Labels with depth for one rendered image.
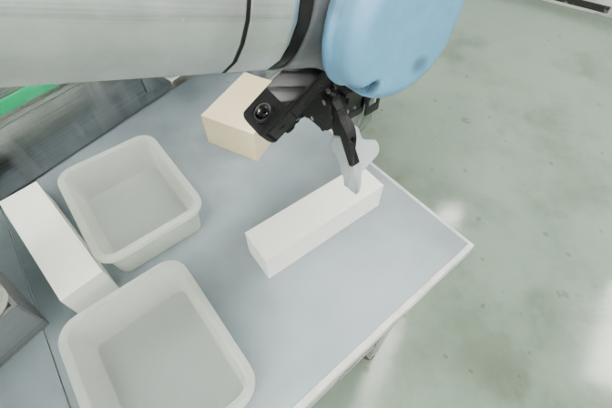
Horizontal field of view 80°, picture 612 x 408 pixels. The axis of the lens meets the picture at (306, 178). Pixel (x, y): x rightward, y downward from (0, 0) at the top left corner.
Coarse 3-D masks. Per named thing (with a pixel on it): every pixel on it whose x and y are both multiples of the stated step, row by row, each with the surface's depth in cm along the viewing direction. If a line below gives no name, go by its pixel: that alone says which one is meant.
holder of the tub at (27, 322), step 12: (0, 276) 55; (12, 288) 55; (12, 300) 48; (24, 300) 54; (12, 312) 48; (24, 312) 50; (36, 312) 53; (0, 324) 47; (12, 324) 49; (24, 324) 50; (36, 324) 52; (0, 336) 48; (12, 336) 50; (24, 336) 51; (0, 348) 49; (12, 348) 51; (0, 360) 50
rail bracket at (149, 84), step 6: (144, 78) 80; (150, 78) 81; (156, 78) 76; (162, 78) 75; (168, 78) 74; (174, 78) 74; (180, 78) 75; (186, 78) 76; (144, 84) 81; (150, 84) 82; (156, 84) 83; (168, 84) 75; (174, 84) 74; (180, 84) 76; (150, 90) 83
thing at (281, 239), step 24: (312, 192) 62; (336, 192) 62; (360, 192) 62; (288, 216) 59; (312, 216) 59; (336, 216) 59; (360, 216) 65; (264, 240) 56; (288, 240) 56; (312, 240) 59; (264, 264) 56; (288, 264) 60
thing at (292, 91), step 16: (272, 80) 40; (288, 80) 39; (304, 80) 38; (320, 80) 38; (272, 96) 40; (288, 96) 39; (304, 96) 38; (256, 112) 40; (272, 112) 39; (288, 112) 38; (256, 128) 39; (272, 128) 39; (288, 128) 40
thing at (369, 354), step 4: (388, 332) 102; (384, 336) 102; (380, 340) 101; (376, 344) 104; (380, 344) 108; (372, 348) 106; (376, 348) 108; (364, 352) 103; (368, 352) 106; (372, 352) 111; (376, 352) 118; (364, 356) 119; (368, 356) 116; (372, 356) 119; (360, 360) 103; (352, 364) 101; (348, 368) 100; (344, 372) 100; (340, 376) 99; (336, 380) 98; (332, 384) 98; (328, 388) 97; (324, 392) 97; (320, 396) 96; (316, 400) 96; (312, 404) 95
